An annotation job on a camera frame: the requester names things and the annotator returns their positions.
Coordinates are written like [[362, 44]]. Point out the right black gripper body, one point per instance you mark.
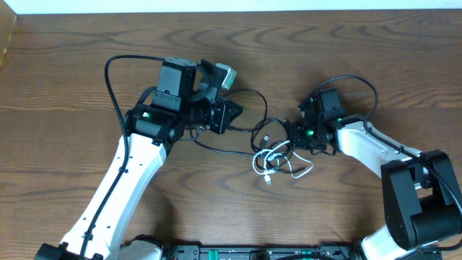
[[306, 136]]

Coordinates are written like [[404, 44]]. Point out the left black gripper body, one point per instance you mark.
[[219, 112]]

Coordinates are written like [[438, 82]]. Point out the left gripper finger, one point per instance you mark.
[[235, 109], [228, 123]]

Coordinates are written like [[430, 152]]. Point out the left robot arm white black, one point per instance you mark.
[[187, 96]]

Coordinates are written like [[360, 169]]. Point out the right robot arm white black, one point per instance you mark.
[[421, 195]]

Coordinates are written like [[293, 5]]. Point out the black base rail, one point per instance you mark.
[[270, 252]]

